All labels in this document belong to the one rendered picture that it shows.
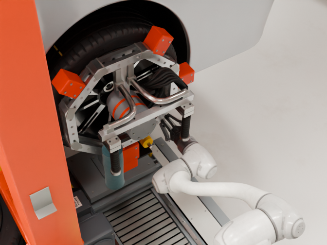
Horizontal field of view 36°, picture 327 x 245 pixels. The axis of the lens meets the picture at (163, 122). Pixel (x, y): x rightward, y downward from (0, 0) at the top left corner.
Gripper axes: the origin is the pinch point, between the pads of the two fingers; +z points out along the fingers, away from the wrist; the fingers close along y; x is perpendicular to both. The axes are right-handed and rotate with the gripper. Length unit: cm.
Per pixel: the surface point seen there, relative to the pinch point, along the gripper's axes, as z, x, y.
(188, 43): 5.7, 9.8, 34.9
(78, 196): -8, 21, -50
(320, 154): -32, -114, 24
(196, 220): -32, -42, -37
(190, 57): 5.0, 3.2, 30.0
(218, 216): -37, -50, -29
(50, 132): -47, 102, 7
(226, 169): -10, -74, -16
